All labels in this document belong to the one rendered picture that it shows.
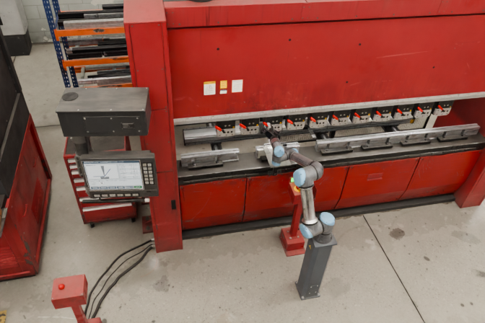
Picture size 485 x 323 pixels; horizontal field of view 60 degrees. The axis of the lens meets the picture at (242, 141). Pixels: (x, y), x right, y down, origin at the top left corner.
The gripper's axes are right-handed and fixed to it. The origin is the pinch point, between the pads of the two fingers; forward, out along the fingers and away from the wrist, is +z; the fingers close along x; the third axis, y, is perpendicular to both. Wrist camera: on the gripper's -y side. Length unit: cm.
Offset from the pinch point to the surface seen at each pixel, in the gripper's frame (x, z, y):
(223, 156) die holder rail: -48.0, 4.4, -6.8
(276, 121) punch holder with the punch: 5.2, 3.0, 7.4
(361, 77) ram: 75, 3, 39
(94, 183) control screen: -71, -56, -110
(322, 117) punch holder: 29.2, 2.9, 40.3
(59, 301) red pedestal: -138, -99, -97
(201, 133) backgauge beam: -54, 34, -22
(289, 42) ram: 64, 3, -34
